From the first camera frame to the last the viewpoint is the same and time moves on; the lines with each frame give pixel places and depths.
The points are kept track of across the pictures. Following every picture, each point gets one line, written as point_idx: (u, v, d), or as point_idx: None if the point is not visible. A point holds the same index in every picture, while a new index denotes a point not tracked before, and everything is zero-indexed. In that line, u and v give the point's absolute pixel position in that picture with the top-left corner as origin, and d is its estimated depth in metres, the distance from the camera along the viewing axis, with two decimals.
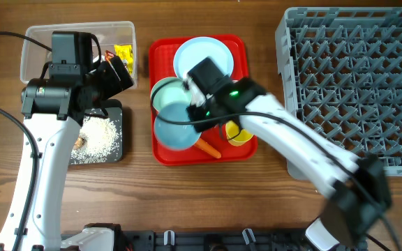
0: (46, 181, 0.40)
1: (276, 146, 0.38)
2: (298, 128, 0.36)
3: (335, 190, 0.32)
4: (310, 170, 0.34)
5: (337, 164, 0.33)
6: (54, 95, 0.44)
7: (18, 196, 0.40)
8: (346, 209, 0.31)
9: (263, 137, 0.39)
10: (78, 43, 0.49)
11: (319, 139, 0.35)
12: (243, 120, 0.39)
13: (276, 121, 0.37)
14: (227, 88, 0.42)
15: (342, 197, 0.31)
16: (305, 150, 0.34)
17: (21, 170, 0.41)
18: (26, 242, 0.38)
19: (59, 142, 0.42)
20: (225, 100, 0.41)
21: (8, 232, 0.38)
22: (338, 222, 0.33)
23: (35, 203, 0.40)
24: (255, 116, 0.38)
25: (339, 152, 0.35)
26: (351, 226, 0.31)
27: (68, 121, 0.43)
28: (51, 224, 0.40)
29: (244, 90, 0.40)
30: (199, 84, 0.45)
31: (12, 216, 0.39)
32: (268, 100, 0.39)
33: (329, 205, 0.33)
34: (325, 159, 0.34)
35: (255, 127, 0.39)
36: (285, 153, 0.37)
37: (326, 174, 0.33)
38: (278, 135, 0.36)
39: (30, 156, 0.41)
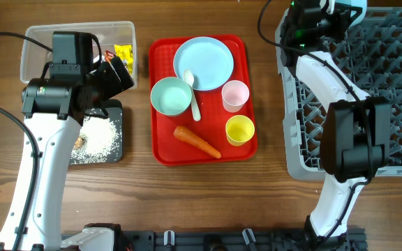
0: (46, 181, 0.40)
1: (308, 84, 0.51)
2: (336, 70, 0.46)
3: (338, 102, 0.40)
4: (326, 94, 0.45)
5: (350, 91, 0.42)
6: (55, 94, 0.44)
7: (17, 196, 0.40)
8: (338, 118, 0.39)
9: (303, 77, 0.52)
10: (78, 43, 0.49)
11: (347, 79, 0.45)
12: (299, 58, 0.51)
13: (321, 63, 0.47)
14: (306, 37, 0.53)
15: (342, 109, 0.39)
16: (331, 82, 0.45)
17: (21, 169, 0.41)
18: (26, 242, 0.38)
19: (59, 141, 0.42)
20: (295, 45, 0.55)
21: (8, 232, 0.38)
22: (329, 139, 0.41)
23: (35, 203, 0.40)
24: (310, 58, 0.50)
25: (358, 90, 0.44)
26: (338, 139, 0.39)
27: (68, 120, 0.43)
28: (51, 224, 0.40)
29: (312, 46, 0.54)
30: (296, 15, 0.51)
31: (12, 215, 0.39)
32: (327, 55, 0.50)
33: (328, 120, 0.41)
34: (344, 90, 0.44)
35: (305, 67, 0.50)
36: (317, 86, 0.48)
37: (338, 96, 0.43)
38: (317, 72, 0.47)
39: (31, 155, 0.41)
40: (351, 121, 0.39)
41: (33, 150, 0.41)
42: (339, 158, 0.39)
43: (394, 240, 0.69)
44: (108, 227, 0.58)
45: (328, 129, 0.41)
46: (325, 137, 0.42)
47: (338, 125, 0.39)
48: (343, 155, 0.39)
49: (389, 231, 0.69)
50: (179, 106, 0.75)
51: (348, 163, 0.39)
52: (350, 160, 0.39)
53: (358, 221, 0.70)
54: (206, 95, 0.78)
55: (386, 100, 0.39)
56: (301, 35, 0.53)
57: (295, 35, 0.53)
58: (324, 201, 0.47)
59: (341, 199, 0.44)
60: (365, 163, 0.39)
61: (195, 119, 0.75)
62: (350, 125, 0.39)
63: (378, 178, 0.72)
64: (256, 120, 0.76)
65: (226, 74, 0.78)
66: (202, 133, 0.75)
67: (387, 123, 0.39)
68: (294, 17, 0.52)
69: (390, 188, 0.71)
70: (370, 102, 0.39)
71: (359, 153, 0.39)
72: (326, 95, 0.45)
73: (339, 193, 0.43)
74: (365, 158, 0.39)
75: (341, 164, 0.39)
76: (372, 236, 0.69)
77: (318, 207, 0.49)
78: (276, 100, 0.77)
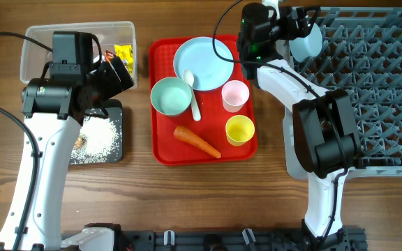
0: (46, 180, 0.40)
1: (271, 91, 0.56)
2: (293, 74, 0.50)
3: (301, 103, 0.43)
4: (289, 98, 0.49)
5: (310, 90, 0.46)
6: (54, 94, 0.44)
7: (17, 196, 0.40)
8: (303, 118, 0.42)
9: (266, 86, 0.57)
10: (78, 43, 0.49)
11: (303, 79, 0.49)
12: (258, 68, 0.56)
13: (278, 70, 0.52)
14: (260, 49, 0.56)
15: (303, 108, 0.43)
16: (289, 86, 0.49)
17: (21, 169, 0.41)
18: (26, 242, 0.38)
19: (60, 141, 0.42)
20: (251, 58, 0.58)
21: (8, 232, 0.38)
22: (300, 138, 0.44)
23: (35, 203, 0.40)
24: (268, 67, 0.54)
25: (317, 88, 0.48)
26: (309, 138, 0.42)
27: (68, 120, 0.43)
28: (51, 224, 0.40)
29: (267, 56, 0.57)
30: (248, 29, 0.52)
31: (12, 215, 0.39)
32: (283, 61, 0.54)
33: (296, 122, 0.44)
34: (303, 90, 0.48)
35: (266, 77, 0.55)
36: (280, 93, 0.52)
37: (299, 96, 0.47)
38: (277, 79, 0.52)
39: (31, 155, 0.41)
40: (315, 118, 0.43)
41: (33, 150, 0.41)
42: (314, 155, 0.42)
43: (394, 240, 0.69)
44: (107, 229, 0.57)
45: (298, 130, 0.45)
46: (296, 136, 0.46)
47: (305, 125, 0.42)
48: (317, 153, 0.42)
49: (389, 231, 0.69)
50: (179, 106, 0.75)
51: (324, 159, 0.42)
52: (324, 156, 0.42)
53: (357, 221, 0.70)
54: (206, 95, 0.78)
55: (345, 93, 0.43)
56: (255, 49, 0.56)
57: (251, 49, 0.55)
58: (314, 201, 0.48)
59: (329, 194, 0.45)
60: (338, 155, 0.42)
61: (196, 120, 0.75)
62: (315, 124, 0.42)
63: (378, 178, 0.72)
64: (256, 120, 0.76)
65: (225, 73, 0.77)
66: (202, 133, 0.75)
67: (350, 113, 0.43)
68: (247, 32, 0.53)
69: (390, 188, 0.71)
70: (331, 97, 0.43)
71: (330, 146, 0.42)
72: (289, 98, 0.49)
73: (324, 189, 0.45)
74: (338, 151, 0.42)
75: (318, 161, 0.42)
76: (372, 236, 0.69)
77: (310, 209, 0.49)
78: (276, 100, 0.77)
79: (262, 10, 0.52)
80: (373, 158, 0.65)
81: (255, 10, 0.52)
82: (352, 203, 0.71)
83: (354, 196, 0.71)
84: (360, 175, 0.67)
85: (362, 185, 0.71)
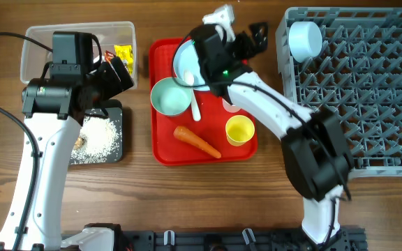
0: (46, 180, 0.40)
1: (251, 111, 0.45)
2: (269, 93, 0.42)
3: (289, 134, 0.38)
4: (274, 125, 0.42)
5: (294, 115, 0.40)
6: (55, 94, 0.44)
7: (18, 196, 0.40)
8: (296, 152, 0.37)
9: (242, 104, 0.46)
10: (79, 43, 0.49)
11: (281, 97, 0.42)
12: (228, 88, 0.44)
13: (251, 89, 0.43)
14: (222, 65, 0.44)
15: (293, 140, 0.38)
16: (270, 109, 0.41)
17: (21, 169, 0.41)
18: (26, 242, 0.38)
19: (60, 141, 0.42)
20: (216, 76, 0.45)
21: (8, 231, 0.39)
22: (294, 170, 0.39)
23: (35, 203, 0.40)
24: (237, 86, 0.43)
25: (299, 107, 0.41)
26: (303, 169, 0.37)
27: (68, 120, 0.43)
28: (51, 223, 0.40)
29: (235, 71, 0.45)
30: (201, 51, 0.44)
31: (12, 215, 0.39)
32: (252, 74, 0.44)
33: (285, 153, 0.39)
34: (286, 114, 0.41)
35: (239, 97, 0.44)
36: (259, 114, 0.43)
37: (284, 123, 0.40)
38: (252, 100, 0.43)
39: (31, 155, 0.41)
40: (307, 148, 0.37)
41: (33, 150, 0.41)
42: (313, 187, 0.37)
43: (394, 241, 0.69)
44: (108, 229, 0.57)
45: (289, 160, 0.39)
46: (289, 167, 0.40)
47: (298, 157, 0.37)
48: (315, 183, 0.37)
49: (389, 231, 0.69)
50: (179, 106, 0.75)
51: (322, 187, 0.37)
52: (322, 185, 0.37)
53: (357, 221, 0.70)
54: (206, 95, 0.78)
55: (329, 112, 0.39)
56: (217, 66, 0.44)
57: (211, 67, 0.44)
58: (311, 213, 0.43)
59: (326, 210, 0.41)
60: (334, 180, 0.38)
61: (196, 120, 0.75)
62: (308, 152, 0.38)
63: (378, 178, 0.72)
64: (256, 120, 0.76)
65: None
66: (202, 133, 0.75)
67: (340, 134, 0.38)
68: (200, 53, 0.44)
69: (390, 188, 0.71)
70: (316, 120, 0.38)
71: (326, 172, 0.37)
72: (270, 124, 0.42)
73: (322, 206, 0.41)
74: (336, 174, 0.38)
75: (317, 190, 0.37)
76: (372, 236, 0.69)
77: (307, 217, 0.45)
78: None
79: (213, 28, 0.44)
80: (373, 158, 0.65)
81: (204, 27, 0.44)
82: (352, 203, 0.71)
83: (354, 196, 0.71)
84: (360, 175, 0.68)
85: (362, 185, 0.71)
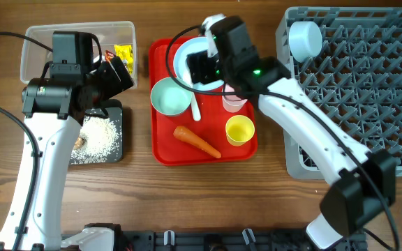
0: (46, 180, 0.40)
1: (283, 127, 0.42)
2: (315, 114, 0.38)
3: (343, 178, 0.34)
4: (317, 153, 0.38)
5: (349, 154, 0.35)
6: (54, 94, 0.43)
7: (18, 195, 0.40)
8: (349, 199, 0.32)
9: (271, 115, 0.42)
10: (78, 42, 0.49)
11: (328, 123, 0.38)
12: (262, 96, 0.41)
13: (294, 107, 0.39)
14: (250, 65, 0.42)
15: (346, 184, 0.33)
16: (320, 138, 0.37)
17: (21, 169, 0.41)
18: (26, 242, 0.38)
19: (60, 141, 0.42)
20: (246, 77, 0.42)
21: (8, 231, 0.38)
22: (340, 216, 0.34)
23: (35, 203, 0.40)
24: (275, 98, 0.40)
25: (354, 143, 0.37)
26: (350, 213, 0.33)
27: (68, 120, 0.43)
28: (51, 223, 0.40)
29: (268, 72, 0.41)
30: (224, 47, 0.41)
31: (12, 215, 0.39)
32: (292, 81, 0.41)
33: (330, 192, 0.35)
34: (338, 149, 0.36)
35: (274, 110, 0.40)
36: (299, 137, 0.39)
37: (337, 160, 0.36)
38: (294, 118, 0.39)
39: (31, 155, 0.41)
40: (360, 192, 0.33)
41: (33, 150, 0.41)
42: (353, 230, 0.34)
43: (394, 241, 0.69)
44: (107, 229, 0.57)
45: (331, 200, 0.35)
46: (333, 212, 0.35)
47: (350, 203, 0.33)
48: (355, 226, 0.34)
49: (389, 231, 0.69)
50: (179, 106, 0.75)
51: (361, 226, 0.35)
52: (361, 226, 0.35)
53: None
54: (206, 95, 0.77)
55: (389, 155, 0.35)
56: (243, 67, 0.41)
57: (237, 66, 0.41)
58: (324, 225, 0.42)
59: None
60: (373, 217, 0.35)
61: (196, 119, 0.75)
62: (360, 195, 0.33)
63: None
64: (256, 120, 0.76)
65: None
66: (202, 133, 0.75)
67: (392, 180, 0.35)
68: (222, 50, 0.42)
69: None
70: (373, 162, 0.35)
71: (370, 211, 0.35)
72: (315, 153, 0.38)
73: None
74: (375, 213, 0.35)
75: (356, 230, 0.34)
76: (372, 236, 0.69)
77: (316, 224, 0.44)
78: None
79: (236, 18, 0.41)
80: None
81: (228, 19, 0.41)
82: None
83: None
84: None
85: None
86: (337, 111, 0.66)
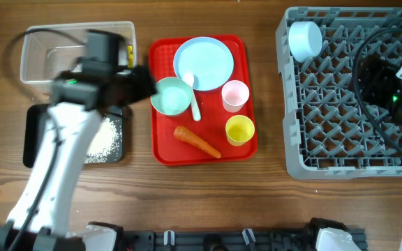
0: (63, 166, 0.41)
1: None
2: None
3: None
4: None
5: None
6: (82, 90, 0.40)
7: (36, 177, 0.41)
8: None
9: None
10: (112, 42, 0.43)
11: None
12: None
13: None
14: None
15: None
16: None
17: (41, 153, 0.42)
18: (36, 222, 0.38)
19: (82, 131, 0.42)
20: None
21: (20, 210, 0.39)
22: None
23: (50, 186, 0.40)
24: None
25: None
26: None
27: (92, 113, 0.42)
28: (63, 209, 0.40)
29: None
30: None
31: (28, 194, 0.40)
32: None
33: None
34: None
35: None
36: None
37: None
38: None
39: (51, 141, 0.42)
40: None
41: (55, 137, 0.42)
42: None
43: (395, 240, 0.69)
44: (112, 232, 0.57)
45: None
46: None
47: None
48: None
49: (389, 231, 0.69)
50: (179, 105, 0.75)
51: None
52: None
53: (358, 221, 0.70)
54: (206, 95, 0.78)
55: None
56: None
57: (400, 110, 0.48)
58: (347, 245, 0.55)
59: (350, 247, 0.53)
60: None
61: (195, 120, 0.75)
62: None
63: (378, 178, 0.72)
64: (256, 120, 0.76)
65: (227, 74, 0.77)
66: (202, 133, 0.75)
67: None
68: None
69: (390, 188, 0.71)
70: None
71: None
72: None
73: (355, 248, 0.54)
74: None
75: None
76: (372, 236, 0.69)
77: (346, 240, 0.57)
78: (277, 100, 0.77)
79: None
80: (373, 159, 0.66)
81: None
82: (351, 203, 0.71)
83: (354, 196, 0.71)
84: (360, 175, 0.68)
85: (362, 185, 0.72)
86: (340, 129, 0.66)
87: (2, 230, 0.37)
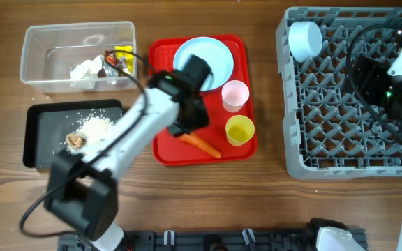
0: (140, 131, 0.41)
1: None
2: None
3: None
4: None
5: None
6: (165, 89, 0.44)
7: (116, 127, 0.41)
8: None
9: None
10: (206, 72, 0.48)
11: None
12: None
13: None
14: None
15: None
16: None
17: (127, 112, 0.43)
18: (102, 163, 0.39)
19: (164, 113, 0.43)
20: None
21: (92, 147, 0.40)
22: None
23: (125, 140, 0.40)
24: None
25: None
26: None
27: (169, 111, 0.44)
28: (124, 164, 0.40)
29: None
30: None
31: (104, 139, 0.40)
32: None
33: None
34: None
35: None
36: None
37: None
38: None
39: (138, 110, 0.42)
40: None
41: (142, 108, 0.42)
42: None
43: (395, 240, 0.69)
44: (120, 234, 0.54)
45: None
46: None
47: None
48: None
49: (389, 231, 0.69)
50: None
51: None
52: None
53: (358, 221, 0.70)
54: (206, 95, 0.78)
55: None
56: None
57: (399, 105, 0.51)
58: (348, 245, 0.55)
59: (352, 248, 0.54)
60: None
61: None
62: None
63: (377, 178, 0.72)
64: (256, 120, 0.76)
65: (227, 73, 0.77)
66: (203, 133, 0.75)
67: None
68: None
69: (390, 188, 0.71)
70: None
71: None
72: None
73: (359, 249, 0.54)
74: None
75: None
76: (372, 236, 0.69)
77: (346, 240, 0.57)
78: (277, 100, 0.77)
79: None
80: (373, 158, 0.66)
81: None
82: (351, 203, 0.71)
83: (354, 196, 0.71)
84: (360, 175, 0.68)
85: (362, 185, 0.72)
86: (340, 129, 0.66)
87: (75, 158, 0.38)
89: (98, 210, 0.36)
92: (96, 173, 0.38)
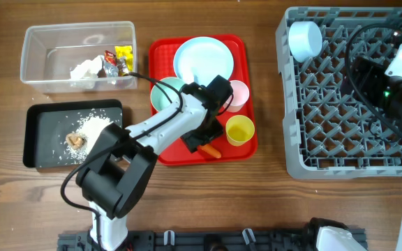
0: (177, 124, 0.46)
1: None
2: None
3: None
4: None
5: None
6: (197, 100, 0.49)
7: (156, 116, 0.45)
8: None
9: None
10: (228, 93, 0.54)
11: None
12: None
13: None
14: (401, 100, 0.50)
15: None
16: None
17: (165, 109, 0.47)
18: (143, 141, 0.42)
19: (195, 115, 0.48)
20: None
21: (135, 127, 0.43)
22: None
23: (164, 127, 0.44)
24: None
25: None
26: None
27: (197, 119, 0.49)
28: (160, 148, 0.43)
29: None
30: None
31: (145, 123, 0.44)
32: None
33: None
34: None
35: None
36: None
37: None
38: None
39: (175, 108, 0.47)
40: None
41: (179, 106, 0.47)
42: None
43: (394, 240, 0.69)
44: (123, 233, 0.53)
45: None
46: None
47: None
48: None
49: (389, 231, 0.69)
50: None
51: None
52: None
53: (357, 221, 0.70)
54: None
55: None
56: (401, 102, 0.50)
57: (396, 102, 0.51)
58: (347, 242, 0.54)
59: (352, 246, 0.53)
60: None
61: None
62: None
63: (377, 178, 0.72)
64: (256, 120, 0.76)
65: (227, 73, 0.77)
66: None
67: None
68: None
69: (390, 188, 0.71)
70: None
71: None
72: None
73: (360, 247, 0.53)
74: None
75: None
76: (372, 236, 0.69)
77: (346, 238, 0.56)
78: (277, 100, 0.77)
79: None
80: (373, 158, 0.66)
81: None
82: (350, 203, 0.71)
83: (354, 196, 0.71)
84: (360, 175, 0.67)
85: (361, 185, 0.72)
86: (340, 129, 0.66)
87: (122, 132, 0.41)
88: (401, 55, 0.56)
89: (130, 186, 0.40)
92: (139, 150, 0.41)
